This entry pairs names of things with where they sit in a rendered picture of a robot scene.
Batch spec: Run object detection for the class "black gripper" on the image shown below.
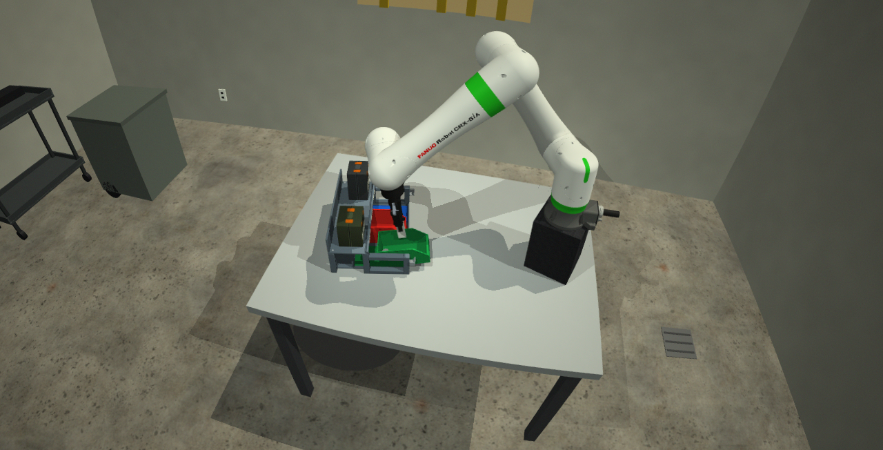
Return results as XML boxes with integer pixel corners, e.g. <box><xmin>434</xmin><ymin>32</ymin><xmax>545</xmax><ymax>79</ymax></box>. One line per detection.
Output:
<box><xmin>380</xmin><ymin>185</ymin><xmax>406</xmax><ymax>238</ymax></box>

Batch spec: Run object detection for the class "red bin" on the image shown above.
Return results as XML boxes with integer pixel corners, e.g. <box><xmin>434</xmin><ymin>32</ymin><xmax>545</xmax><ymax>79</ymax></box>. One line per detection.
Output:
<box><xmin>370</xmin><ymin>209</ymin><xmax>396</xmax><ymax>243</ymax></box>

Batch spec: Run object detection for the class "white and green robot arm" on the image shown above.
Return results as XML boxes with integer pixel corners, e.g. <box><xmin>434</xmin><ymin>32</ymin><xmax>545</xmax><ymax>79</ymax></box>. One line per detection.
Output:
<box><xmin>365</xmin><ymin>31</ymin><xmax>619</xmax><ymax>231</ymax></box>

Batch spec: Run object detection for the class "green bin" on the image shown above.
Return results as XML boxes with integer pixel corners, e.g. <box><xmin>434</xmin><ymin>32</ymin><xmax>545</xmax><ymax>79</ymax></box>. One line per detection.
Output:
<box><xmin>377</xmin><ymin>228</ymin><xmax>430</xmax><ymax>266</ymax></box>

